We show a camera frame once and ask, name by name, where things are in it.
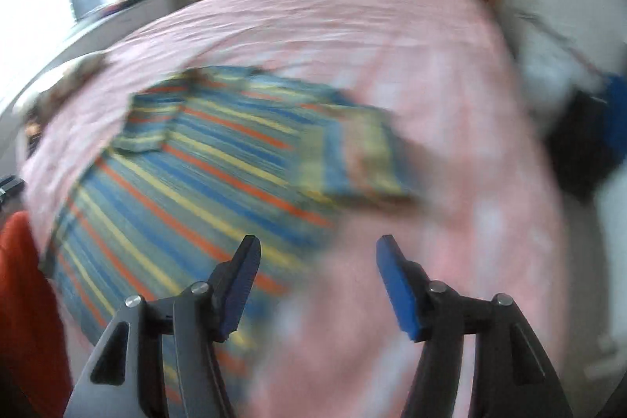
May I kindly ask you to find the striped knit sweater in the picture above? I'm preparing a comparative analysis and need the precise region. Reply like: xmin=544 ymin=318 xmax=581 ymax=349
xmin=45 ymin=67 xmax=417 ymax=400

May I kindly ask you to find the pink striped bed cover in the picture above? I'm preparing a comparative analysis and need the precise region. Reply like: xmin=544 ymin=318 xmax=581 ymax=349
xmin=21 ymin=0 xmax=567 ymax=417

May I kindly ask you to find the black garment on rack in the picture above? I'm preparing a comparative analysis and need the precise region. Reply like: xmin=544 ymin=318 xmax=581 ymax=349
xmin=544 ymin=91 xmax=622 ymax=204

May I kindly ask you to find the striped throw pillow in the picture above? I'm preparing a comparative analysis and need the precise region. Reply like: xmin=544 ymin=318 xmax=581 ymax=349
xmin=13 ymin=51 xmax=106 ymax=124

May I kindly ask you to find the white drawer cabinet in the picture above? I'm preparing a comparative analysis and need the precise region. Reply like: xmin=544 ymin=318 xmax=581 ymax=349
xmin=7 ymin=0 xmax=166 ymax=105

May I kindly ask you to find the blue garment on rack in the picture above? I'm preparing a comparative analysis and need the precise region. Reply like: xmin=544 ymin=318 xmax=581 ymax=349
xmin=605 ymin=75 xmax=627 ymax=153

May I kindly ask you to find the white plastic bag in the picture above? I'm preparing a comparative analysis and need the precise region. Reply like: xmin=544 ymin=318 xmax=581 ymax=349
xmin=516 ymin=24 xmax=589 ymax=118

